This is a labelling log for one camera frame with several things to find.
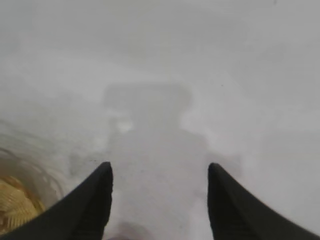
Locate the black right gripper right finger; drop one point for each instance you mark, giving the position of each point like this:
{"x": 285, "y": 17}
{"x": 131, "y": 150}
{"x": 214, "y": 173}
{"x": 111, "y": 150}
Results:
{"x": 245, "y": 215}

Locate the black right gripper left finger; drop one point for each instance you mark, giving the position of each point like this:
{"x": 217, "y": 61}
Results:
{"x": 75, "y": 210}

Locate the woven yellow wicker basket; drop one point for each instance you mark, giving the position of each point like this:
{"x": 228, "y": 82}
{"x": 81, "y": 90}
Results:
{"x": 47, "y": 180}

